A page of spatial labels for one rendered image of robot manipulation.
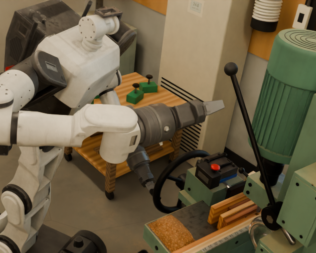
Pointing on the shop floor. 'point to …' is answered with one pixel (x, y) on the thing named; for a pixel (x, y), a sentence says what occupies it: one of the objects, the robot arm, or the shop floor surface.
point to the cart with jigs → (155, 94)
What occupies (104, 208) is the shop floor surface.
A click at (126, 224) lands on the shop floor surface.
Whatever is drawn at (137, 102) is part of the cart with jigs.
